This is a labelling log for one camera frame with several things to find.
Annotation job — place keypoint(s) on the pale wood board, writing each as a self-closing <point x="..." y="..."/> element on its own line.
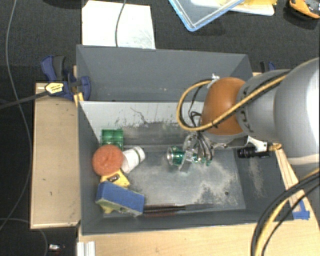
<point x="55" y="155"/>

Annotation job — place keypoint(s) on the blue sponge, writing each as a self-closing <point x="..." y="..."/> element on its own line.
<point x="122" y="198"/>

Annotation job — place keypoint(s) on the dark red-brown thin rod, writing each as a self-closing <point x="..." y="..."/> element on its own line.
<point x="160" y="213"/>
<point x="170" y="206"/>

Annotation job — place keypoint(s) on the grey metal bin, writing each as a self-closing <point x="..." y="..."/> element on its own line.
<point x="162" y="77"/>

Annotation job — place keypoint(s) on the yellow toy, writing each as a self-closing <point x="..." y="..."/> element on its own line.
<point x="120" y="178"/>

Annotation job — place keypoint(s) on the white plastic cup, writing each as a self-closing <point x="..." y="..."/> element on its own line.
<point x="132" y="158"/>

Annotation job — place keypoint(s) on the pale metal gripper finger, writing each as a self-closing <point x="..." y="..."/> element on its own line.
<point x="186" y="166"/>

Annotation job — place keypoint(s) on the green metal can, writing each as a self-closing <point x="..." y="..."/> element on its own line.
<point x="176" y="157"/>

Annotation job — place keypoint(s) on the orange round sponge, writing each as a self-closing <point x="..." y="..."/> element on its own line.
<point x="107" y="160"/>

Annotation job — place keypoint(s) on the green clear plastic box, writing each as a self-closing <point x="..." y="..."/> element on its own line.
<point x="112" y="137"/>

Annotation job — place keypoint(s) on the black cylinder on white bracket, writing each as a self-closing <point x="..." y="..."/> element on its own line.
<point x="251" y="152"/>

